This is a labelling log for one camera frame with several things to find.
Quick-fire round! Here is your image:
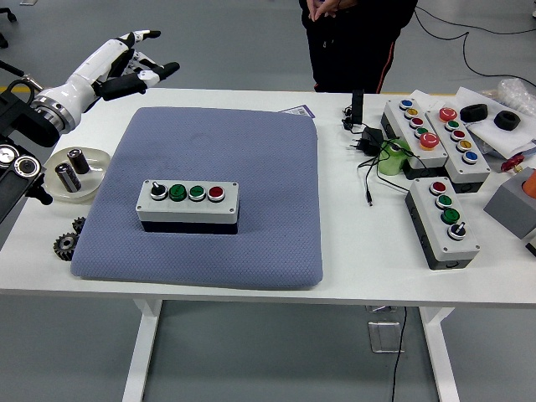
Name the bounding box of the blue-grey textured mat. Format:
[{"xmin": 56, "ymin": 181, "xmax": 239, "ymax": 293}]
[{"xmin": 70, "ymin": 106, "xmax": 324, "ymax": 291}]

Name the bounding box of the white table leg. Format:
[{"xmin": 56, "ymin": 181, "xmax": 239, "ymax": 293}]
[
  {"xmin": 418, "ymin": 307, "xmax": 461, "ymax": 402},
  {"xmin": 121, "ymin": 299, "xmax": 163, "ymax": 402}
]

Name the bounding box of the purple printed card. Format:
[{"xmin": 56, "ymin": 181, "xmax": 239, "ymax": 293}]
[{"xmin": 279, "ymin": 104, "xmax": 315, "ymax": 121}]

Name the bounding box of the black floor cable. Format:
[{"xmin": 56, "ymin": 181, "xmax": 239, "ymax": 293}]
[{"xmin": 414, "ymin": 6, "xmax": 536, "ymax": 80}]

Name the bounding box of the white shallow dish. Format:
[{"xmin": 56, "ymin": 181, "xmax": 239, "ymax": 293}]
[{"xmin": 44, "ymin": 146, "xmax": 112, "ymax": 205}]

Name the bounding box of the metal floor plate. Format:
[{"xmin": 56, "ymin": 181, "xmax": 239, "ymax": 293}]
[{"xmin": 367, "ymin": 320, "xmax": 406, "ymax": 354}]

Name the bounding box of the black hanging cable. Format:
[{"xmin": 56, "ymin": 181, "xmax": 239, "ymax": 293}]
[{"xmin": 391, "ymin": 307, "xmax": 409, "ymax": 402}]

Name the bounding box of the person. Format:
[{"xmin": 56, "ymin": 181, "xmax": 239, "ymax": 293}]
[{"xmin": 298, "ymin": 0, "xmax": 420, "ymax": 94}]

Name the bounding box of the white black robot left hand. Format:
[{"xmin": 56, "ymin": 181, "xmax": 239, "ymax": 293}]
[{"xmin": 49, "ymin": 28, "xmax": 182, "ymax": 123}]

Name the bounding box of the black metal cylinder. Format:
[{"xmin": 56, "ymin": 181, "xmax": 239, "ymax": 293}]
[
  {"xmin": 54, "ymin": 162, "xmax": 82, "ymax": 193},
  {"xmin": 67, "ymin": 147, "xmax": 91, "ymax": 175}
]

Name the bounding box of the five-button box, mushroom by green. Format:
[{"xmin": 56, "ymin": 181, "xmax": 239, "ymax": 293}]
[{"xmin": 379, "ymin": 98, "xmax": 450, "ymax": 180}]

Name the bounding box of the red valve handle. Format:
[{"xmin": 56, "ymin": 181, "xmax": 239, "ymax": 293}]
[{"xmin": 501, "ymin": 153, "xmax": 526, "ymax": 173}]

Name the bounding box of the clear plastic bag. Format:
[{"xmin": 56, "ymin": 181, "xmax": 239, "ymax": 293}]
[{"xmin": 496, "ymin": 78, "xmax": 536, "ymax": 115}]

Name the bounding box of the black power adapter with cord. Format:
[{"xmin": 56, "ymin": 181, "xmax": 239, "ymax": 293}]
[{"xmin": 346, "ymin": 125, "xmax": 427, "ymax": 207}]

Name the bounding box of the grey block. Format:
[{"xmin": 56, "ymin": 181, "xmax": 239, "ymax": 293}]
[{"xmin": 483, "ymin": 167, "xmax": 536, "ymax": 240}]

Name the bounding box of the black tangled cable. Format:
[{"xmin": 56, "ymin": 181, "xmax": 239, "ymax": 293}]
[{"xmin": 341, "ymin": 106, "xmax": 364, "ymax": 136}]

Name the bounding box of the black upright device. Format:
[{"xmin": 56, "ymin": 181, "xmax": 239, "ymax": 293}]
[{"xmin": 350, "ymin": 89, "xmax": 364, "ymax": 126}]

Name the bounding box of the black chair base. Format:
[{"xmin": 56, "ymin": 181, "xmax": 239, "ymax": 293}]
[{"xmin": 0, "ymin": 8, "xmax": 18, "ymax": 49}]

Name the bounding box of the black foam ring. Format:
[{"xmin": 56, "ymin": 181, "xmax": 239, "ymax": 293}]
[
  {"xmin": 492, "ymin": 110, "xmax": 522, "ymax": 131},
  {"xmin": 459, "ymin": 103, "xmax": 489, "ymax": 123}
]

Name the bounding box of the large dark metal gear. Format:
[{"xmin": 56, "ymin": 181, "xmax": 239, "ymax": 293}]
[{"xmin": 52, "ymin": 233, "xmax": 80, "ymax": 261}]

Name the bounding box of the person's right hand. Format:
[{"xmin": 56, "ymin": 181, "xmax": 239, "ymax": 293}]
[{"xmin": 307, "ymin": 0, "xmax": 328, "ymax": 22}]

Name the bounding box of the grey four-button control box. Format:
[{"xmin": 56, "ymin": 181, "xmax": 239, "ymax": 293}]
[
  {"xmin": 404, "ymin": 175, "xmax": 482, "ymax": 271},
  {"xmin": 135, "ymin": 179, "xmax": 240, "ymax": 236}
]

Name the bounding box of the five-button box, mushroom end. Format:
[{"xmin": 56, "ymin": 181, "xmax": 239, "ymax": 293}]
[{"xmin": 425, "ymin": 106, "xmax": 492, "ymax": 194}]

